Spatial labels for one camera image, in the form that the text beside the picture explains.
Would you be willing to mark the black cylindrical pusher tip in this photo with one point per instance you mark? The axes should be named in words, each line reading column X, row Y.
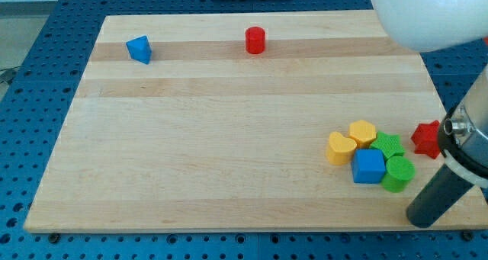
column 443, row 190

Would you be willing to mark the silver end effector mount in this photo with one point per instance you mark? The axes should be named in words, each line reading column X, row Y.
column 463, row 135

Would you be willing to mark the red star block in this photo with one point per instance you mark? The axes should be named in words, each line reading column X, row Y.
column 425, row 139

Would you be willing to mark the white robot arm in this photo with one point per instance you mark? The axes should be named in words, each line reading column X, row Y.
column 426, row 26

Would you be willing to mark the green star block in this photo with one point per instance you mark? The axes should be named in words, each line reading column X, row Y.
column 389, row 144

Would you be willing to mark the green cylinder block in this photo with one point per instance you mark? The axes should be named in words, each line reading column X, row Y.
column 399, row 173

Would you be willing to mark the blue cube block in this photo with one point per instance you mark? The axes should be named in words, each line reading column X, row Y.
column 368, row 166

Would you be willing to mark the yellow hexagon block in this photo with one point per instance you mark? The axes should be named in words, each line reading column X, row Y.
column 363, row 133

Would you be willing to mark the yellow heart block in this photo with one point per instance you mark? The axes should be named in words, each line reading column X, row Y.
column 340, row 149

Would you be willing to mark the wooden board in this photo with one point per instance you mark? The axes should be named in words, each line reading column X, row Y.
column 210, row 138

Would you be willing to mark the red cylinder block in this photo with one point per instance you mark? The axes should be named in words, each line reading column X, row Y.
column 255, row 40

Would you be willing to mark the blue triangular prism block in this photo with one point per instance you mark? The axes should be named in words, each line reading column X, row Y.
column 139, row 49

